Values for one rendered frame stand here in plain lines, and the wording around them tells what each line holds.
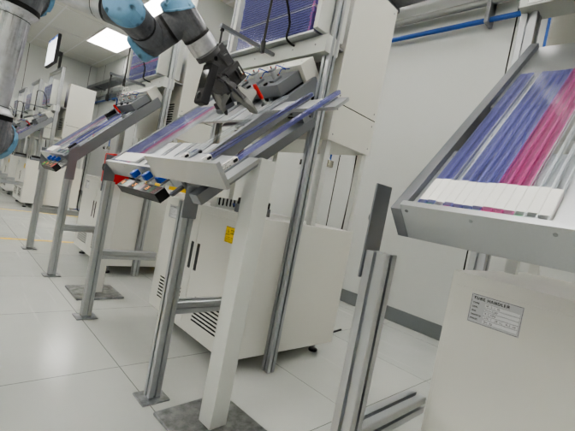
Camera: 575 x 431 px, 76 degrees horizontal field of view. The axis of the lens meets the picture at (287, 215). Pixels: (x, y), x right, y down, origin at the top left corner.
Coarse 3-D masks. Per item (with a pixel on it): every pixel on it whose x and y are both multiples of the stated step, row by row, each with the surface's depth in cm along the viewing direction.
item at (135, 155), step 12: (204, 108) 181; (180, 120) 179; (192, 120) 169; (204, 120) 166; (168, 132) 168; (180, 132) 160; (144, 144) 167; (156, 144) 158; (120, 156) 164; (132, 156) 156; (144, 156) 150
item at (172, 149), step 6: (168, 144) 155; (174, 144) 152; (180, 144) 147; (186, 144) 145; (192, 144) 141; (198, 144) 139; (210, 144) 131; (216, 144) 130; (162, 150) 151; (168, 150) 148; (174, 150) 144; (180, 150) 141; (186, 150) 137; (204, 150) 130; (144, 162) 146
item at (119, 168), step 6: (108, 162) 163; (114, 162) 157; (120, 162) 151; (126, 162) 147; (132, 162) 144; (114, 168) 163; (120, 168) 156; (126, 168) 150; (132, 168) 145; (138, 168) 140; (144, 168) 135; (150, 168) 131; (120, 174) 162; (126, 174) 156; (174, 180) 122
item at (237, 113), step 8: (208, 104) 189; (240, 104) 163; (256, 104) 153; (232, 112) 158; (240, 112) 152; (248, 112) 148; (208, 120) 163; (216, 120) 156; (224, 120) 152; (232, 120) 148; (240, 120) 144
